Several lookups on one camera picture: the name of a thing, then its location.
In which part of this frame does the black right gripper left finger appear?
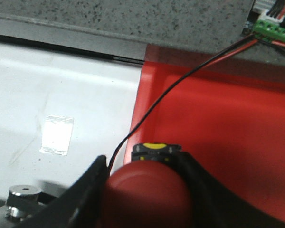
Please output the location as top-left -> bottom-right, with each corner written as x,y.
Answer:
15,155 -> 107,228

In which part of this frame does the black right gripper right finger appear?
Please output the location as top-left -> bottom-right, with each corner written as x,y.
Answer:
171,145 -> 285,228

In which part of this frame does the red mushroom push button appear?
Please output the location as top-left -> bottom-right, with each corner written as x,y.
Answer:
100,143 -> 193,228

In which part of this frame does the silver conveyor drive pulley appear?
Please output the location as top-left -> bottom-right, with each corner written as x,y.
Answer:
5,185 -> 44,220

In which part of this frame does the clear tape patch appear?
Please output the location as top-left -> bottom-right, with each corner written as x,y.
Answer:
39,115 -> 74,156

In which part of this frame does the red plastic tray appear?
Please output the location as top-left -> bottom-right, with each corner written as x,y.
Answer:
124,48 -> 285,222

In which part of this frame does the grey stone counter ledge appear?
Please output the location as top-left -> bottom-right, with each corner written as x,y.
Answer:
0,0 -> 253,67

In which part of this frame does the green circuit board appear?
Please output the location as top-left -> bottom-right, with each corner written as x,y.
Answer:
242,0 -> 285,43

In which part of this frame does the red and black wire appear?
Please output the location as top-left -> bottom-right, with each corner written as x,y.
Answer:
108,0 -> 285,175

